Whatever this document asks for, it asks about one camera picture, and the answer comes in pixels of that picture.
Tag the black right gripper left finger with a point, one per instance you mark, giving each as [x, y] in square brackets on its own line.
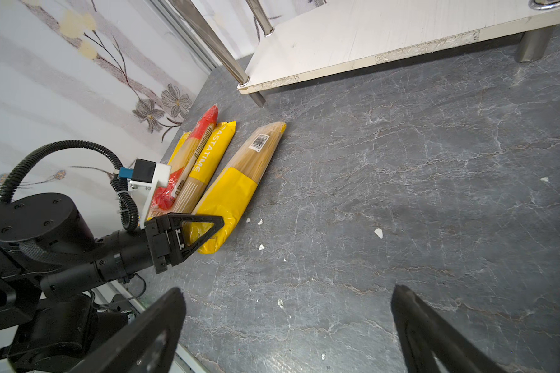
[147, 344]

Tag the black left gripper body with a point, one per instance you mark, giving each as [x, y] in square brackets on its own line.
[165, 241]

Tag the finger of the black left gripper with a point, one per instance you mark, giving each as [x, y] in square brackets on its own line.
[189, 232]

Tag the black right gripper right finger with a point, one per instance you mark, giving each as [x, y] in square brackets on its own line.
[426, 338]

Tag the brown and yellow spaghetti pack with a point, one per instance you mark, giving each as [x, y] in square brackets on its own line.
[231, 192]

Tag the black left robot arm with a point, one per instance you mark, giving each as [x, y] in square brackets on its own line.
[50, 264]

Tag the white two-tier shelf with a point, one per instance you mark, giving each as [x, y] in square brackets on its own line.
[342, 36]

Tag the red clear spaghetti bag left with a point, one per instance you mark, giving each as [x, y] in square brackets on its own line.
[183, 162]

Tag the yellow Pastatime spaghetti bag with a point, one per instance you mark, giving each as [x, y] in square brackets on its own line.
[204, 168]

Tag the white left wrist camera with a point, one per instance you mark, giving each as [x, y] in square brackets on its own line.
[143, 179]

